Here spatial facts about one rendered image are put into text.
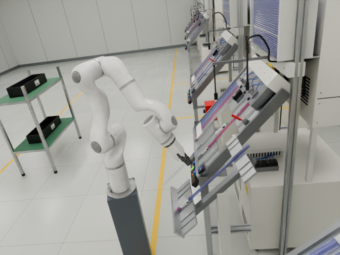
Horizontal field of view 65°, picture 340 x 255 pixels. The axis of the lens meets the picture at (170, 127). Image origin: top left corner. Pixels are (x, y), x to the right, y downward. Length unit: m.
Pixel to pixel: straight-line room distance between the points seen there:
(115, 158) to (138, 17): 8.94
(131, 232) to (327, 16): 1.62
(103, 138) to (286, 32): 1.04
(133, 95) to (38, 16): 10.23
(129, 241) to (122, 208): 0.29
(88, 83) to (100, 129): 0.26
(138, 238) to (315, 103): 1.34
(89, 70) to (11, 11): 10.54
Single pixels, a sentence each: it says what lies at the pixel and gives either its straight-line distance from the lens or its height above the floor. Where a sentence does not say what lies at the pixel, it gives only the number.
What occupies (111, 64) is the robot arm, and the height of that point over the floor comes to 1.49.
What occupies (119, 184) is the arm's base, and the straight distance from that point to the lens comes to 1.67.
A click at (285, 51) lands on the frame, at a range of 1.43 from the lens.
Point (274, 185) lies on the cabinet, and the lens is 1.80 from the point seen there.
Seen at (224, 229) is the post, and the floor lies 0.57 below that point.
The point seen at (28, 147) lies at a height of 0.35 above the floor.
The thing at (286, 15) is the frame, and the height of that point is 1.59.
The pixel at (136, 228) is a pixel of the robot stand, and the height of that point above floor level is 0.43.
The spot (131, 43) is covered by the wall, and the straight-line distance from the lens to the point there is 10.44.
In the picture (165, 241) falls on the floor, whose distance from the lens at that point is 2.33.
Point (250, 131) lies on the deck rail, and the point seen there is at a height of 1.02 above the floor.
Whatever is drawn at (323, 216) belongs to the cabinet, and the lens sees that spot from 2.08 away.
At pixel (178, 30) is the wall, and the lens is 10.21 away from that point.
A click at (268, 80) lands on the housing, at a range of 1.51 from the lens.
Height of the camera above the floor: 1.74
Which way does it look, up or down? 26 degrees down
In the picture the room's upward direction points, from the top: 8 degrees counter-clockwise
